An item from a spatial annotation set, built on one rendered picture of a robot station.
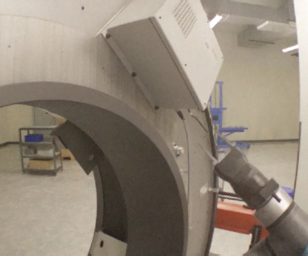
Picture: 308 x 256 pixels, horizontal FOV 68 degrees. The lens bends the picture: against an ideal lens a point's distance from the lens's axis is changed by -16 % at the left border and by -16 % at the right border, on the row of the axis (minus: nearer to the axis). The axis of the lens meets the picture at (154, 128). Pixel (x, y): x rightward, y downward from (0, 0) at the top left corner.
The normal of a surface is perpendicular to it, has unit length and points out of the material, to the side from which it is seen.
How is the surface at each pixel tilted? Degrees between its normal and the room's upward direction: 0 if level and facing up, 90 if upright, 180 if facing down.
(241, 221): 90
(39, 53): 90
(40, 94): 90
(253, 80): 90
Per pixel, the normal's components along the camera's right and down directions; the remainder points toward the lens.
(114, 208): -0.60, 0.02
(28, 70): 0.80, 0.06
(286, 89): 0.05, 0.10
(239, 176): -0.29, -0.47
